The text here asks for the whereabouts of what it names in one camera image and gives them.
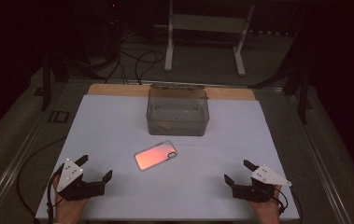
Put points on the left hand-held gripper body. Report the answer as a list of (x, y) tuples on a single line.
[(70, 174)]

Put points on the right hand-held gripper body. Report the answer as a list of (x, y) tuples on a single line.
[(266, 177)]

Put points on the pink phone with clear case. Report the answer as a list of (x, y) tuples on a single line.
[(155, 155)]

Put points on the clear plastic box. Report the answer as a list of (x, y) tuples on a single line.
[(177, 116)]

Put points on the person's right hand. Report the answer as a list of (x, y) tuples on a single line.
[(269, 211)]

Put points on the person's left hand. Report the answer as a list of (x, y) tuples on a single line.
[(68, 211)]

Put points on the white table mat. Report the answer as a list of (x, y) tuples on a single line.
[(196, 186)]

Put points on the wooden board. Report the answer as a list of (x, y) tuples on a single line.
[(118, 89)]

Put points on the black stand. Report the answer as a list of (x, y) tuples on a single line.
[(47, 84), (302, 93)]

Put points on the white metal stand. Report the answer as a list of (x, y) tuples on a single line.
[(207, 23)]

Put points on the black floor bracket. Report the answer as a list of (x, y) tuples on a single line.
[(52, 116)]

